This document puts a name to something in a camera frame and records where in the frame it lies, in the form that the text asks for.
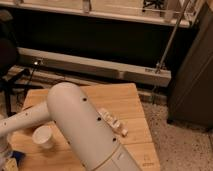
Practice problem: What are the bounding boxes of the white ceramic cup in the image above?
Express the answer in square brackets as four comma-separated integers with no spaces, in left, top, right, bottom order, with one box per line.
[32,126,53,149]

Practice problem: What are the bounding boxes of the metal pole stand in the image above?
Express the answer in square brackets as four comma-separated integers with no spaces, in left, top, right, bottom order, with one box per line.
[155,0,190,73]

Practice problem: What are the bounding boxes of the dark cabinet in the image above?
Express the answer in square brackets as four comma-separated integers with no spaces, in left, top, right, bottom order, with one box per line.
[167,0,213,129]

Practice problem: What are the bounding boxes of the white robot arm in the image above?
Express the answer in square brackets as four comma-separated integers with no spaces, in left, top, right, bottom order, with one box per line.
[0,82,142,171]

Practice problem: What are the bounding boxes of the clear plastic object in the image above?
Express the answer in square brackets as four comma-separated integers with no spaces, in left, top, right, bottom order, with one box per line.
[98,108,128,137]

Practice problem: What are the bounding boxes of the black chair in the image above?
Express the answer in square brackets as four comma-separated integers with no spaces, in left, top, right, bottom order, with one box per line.
[0,9,40,117]

